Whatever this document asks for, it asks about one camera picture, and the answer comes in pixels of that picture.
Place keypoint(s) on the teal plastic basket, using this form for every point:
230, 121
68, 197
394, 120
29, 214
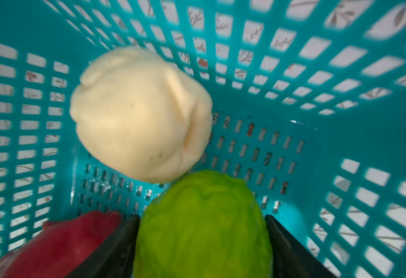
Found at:
309, 108

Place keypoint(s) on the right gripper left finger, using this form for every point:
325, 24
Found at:
114, 258

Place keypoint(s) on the cream white garlic-like fruit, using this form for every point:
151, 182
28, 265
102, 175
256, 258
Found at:
141, 116

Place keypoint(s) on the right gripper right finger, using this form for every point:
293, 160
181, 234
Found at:
290, 258

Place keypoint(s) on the green custard apple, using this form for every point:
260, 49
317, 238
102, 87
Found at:
207, 224

